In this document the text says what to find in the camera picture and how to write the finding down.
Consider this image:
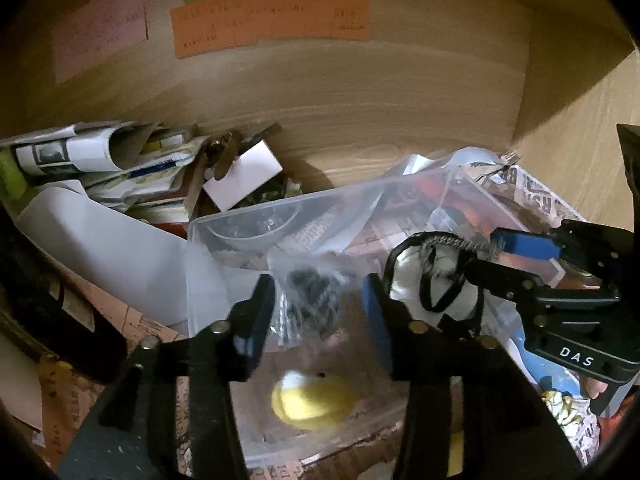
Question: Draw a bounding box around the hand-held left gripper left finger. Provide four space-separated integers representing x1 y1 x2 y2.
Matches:
97 274 277 480

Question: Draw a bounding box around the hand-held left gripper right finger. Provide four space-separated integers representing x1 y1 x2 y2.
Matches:
362 274 586 480

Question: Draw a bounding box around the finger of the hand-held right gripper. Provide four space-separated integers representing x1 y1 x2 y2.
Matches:
464 256 553 313
486 226 566 267

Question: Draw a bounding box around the white pouch with black cord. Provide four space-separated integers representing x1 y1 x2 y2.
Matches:
384 231 490 332

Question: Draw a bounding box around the clear plastic storage box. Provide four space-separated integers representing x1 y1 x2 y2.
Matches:
186 167 593 467

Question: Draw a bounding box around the yellow soft toy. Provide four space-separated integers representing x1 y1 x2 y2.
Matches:
271 371 358 431

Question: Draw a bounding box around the clear bag with black items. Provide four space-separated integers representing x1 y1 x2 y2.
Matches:
267 252 368 348

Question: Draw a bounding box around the newspaper sheet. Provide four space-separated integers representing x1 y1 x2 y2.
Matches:
460 149 588 233

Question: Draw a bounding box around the crumpled white and gold cloth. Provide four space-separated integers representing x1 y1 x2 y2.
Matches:
540 389 601 466

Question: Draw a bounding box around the clear plastic bowl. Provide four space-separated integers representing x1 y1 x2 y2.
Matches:
206 205 302 252

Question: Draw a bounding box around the white card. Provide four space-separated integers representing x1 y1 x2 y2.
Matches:
202 140 284 212

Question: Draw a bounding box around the large white paper sheet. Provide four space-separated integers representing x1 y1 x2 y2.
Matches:
17 180 202 327

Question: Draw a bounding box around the brown printed paper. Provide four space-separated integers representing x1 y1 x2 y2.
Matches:
37 267 193 468

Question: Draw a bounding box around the pile of printed papers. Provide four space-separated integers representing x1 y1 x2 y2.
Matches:
82 122 213 223

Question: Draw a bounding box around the rolled newspaper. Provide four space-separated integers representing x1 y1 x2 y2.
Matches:
0 121 140 177

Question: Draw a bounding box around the orange paper note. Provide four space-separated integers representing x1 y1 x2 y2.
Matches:
170 0 372 60

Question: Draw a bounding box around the pink paper note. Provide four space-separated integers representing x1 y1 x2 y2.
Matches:
51 0 150 85

